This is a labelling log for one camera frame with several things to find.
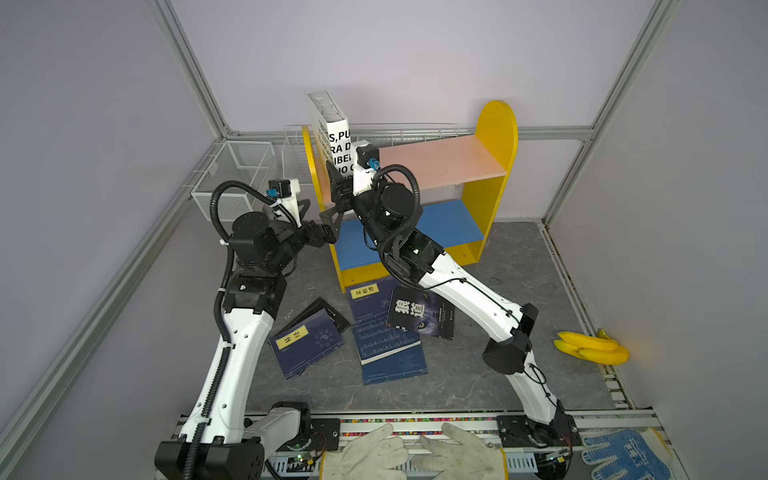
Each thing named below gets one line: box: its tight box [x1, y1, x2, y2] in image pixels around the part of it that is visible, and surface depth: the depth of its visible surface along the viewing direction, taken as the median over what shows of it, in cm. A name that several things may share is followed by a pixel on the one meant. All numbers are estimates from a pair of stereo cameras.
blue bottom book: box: [362, 343, 429, 385], surface depth 86 cm
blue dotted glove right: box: [581, 428, 673, 480], surface depth 72 cm
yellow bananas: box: [553, 328, 630, 366], surface depth 86 cm
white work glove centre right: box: [412, 422, 508, 480], surface depth 72 cm
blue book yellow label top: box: [345, 275, 401, 325], surface depth 98 cm
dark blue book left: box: [268, 308, 345, 380], surface depth 89 cm
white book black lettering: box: [307, 90, 354, 177], surface depth 54 cm
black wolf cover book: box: [386, 286, 455, 340], surface depth 93 cm
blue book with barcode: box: [351, 320, 421, 365], surface depth 89 cm
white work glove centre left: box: [319, 423, 409, 480], surface depth 72 cm
